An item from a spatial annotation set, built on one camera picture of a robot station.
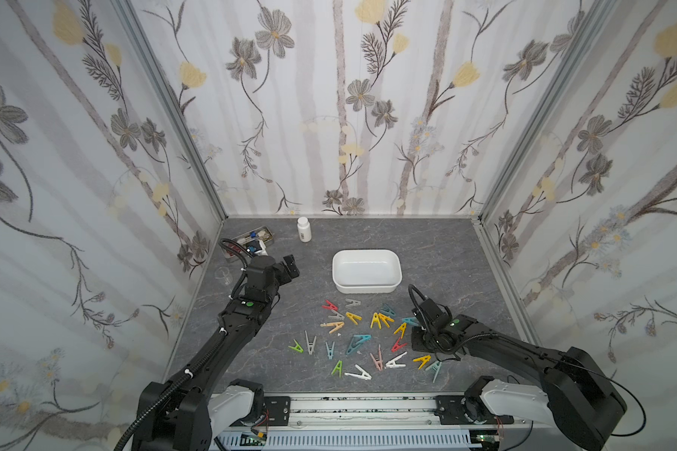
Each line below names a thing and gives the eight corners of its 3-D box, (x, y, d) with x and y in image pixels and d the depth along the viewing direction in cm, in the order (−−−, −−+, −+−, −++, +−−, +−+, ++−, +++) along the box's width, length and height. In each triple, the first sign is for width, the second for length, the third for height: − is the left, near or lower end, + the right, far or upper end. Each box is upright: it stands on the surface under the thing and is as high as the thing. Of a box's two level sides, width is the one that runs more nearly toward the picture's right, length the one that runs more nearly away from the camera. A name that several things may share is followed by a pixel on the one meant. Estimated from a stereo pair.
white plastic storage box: (332, 295, 99) (331, 286, 94) (333, 258, 109) (332, 249, 105) (402, 295, 99) (405, 286, 94) (396, 258, 109) (399, 249, 105)
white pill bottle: (299, 241, 114) (296, 227, 107) (300, 231, 117) (298, 216, 110) (311, 241, 114) (309, 227, 107) (312, 231, 117) (310, 216, 110)
